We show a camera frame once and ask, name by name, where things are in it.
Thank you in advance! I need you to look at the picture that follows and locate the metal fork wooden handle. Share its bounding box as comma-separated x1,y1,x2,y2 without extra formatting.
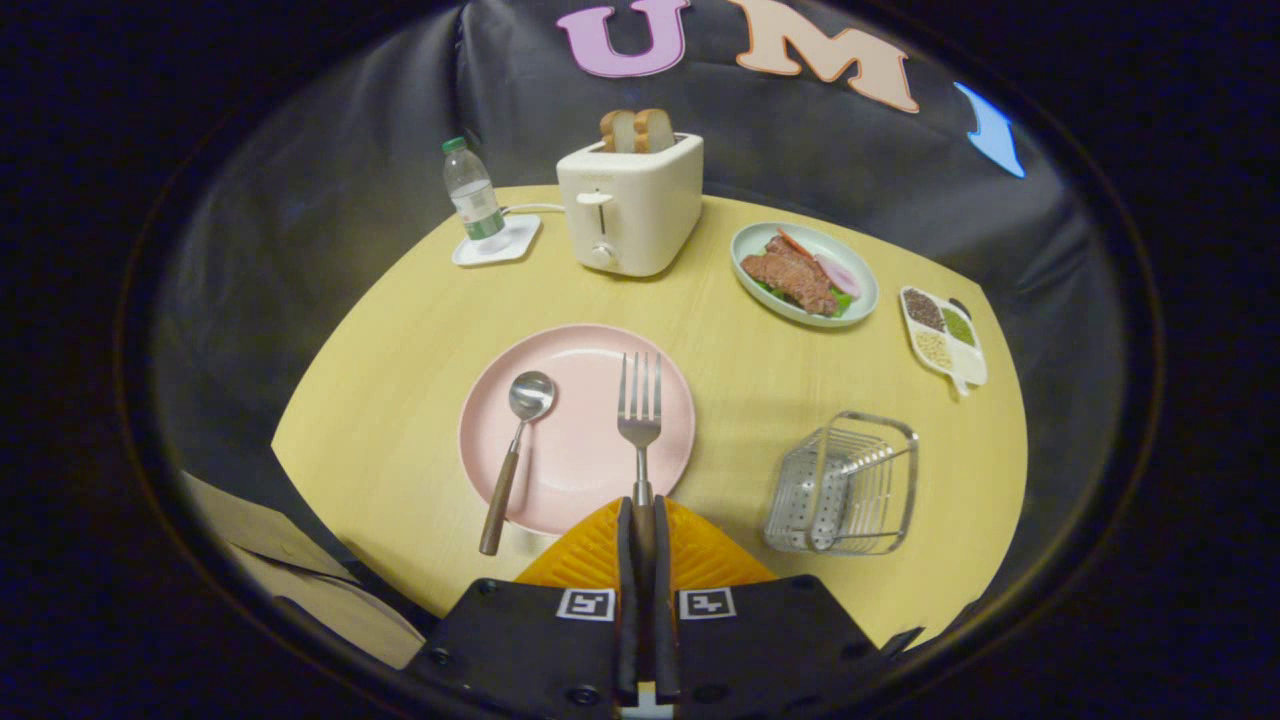
617,351,663,581

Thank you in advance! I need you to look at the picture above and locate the green lettuce leaf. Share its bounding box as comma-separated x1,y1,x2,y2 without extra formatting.
752,278,853,317

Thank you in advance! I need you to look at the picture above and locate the white divided condiment dish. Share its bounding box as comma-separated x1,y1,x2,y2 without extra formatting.
899,286,989,398

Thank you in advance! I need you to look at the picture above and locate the pale green plate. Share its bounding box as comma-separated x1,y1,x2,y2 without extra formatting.
730,222,880,329

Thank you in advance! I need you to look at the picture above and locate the white square coaster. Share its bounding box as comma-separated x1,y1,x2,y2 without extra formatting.
452,214,542,267

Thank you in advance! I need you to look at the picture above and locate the clear plastic water bottle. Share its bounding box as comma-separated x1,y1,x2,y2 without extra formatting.
443,137,508,254

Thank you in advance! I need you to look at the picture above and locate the metal spoon wooden handle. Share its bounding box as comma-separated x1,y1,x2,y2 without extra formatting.
478,371,557,557

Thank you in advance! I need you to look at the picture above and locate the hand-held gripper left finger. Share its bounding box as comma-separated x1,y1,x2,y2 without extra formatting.
405,497,641,720

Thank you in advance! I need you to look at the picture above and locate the brown meat slice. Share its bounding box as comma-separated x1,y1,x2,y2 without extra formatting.
740,236,839,317

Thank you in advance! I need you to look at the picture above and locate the pink plate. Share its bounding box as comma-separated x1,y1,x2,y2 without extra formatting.
458,323,697,536

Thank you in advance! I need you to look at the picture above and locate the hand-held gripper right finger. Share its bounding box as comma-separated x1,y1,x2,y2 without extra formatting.
652,495,886,720

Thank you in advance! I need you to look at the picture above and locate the pink ham slice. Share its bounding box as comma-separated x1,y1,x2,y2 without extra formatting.
812,253,863,298

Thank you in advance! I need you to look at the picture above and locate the white toaster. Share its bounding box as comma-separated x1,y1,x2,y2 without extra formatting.
556,132,704,278

